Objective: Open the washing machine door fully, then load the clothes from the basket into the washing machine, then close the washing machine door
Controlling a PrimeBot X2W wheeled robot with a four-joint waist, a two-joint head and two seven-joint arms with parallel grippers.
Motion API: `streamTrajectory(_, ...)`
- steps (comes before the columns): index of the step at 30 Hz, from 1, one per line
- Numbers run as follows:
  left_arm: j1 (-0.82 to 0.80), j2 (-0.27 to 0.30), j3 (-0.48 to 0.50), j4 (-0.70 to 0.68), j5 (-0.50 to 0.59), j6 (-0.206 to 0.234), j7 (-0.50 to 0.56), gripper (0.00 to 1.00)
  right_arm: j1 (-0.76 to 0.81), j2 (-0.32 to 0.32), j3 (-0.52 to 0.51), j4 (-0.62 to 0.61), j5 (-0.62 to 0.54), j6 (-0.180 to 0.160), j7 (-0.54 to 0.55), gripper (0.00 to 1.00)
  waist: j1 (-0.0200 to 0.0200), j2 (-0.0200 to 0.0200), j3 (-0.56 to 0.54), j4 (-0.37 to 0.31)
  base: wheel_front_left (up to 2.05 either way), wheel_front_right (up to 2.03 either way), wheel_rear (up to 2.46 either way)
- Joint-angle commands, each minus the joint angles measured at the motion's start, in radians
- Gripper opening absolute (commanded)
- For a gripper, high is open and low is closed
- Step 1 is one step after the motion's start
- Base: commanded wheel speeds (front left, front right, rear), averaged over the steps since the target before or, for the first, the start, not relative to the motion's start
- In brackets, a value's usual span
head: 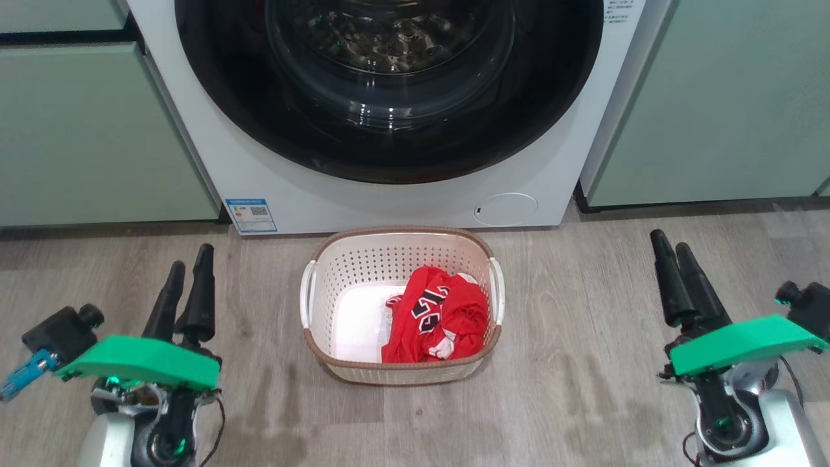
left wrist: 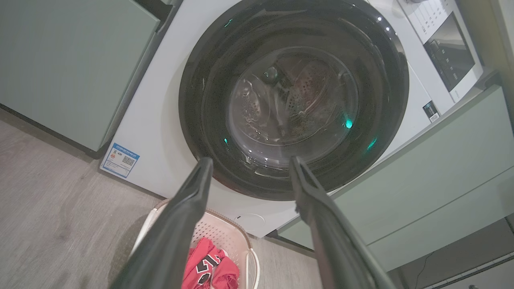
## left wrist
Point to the red jersey with number print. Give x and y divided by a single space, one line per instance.
200 257

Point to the small black white sticker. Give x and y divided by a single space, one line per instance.
431 111

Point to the blue white energy label sticker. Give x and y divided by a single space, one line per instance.
120 159

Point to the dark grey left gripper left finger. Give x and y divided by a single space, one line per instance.
172 233

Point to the round drain filter cover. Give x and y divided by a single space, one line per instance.
251 222

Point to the white front-load washing machine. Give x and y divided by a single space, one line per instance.
152 120

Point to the pale green cabinet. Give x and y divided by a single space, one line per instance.
72 68
441 168

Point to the washing machine round door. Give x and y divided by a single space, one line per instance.
209 120

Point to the cream perforated laundry basket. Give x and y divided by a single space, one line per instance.
225 233

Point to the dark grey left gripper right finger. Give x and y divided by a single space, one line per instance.
333 241

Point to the white washing machine control panel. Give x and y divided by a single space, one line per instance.
449 52

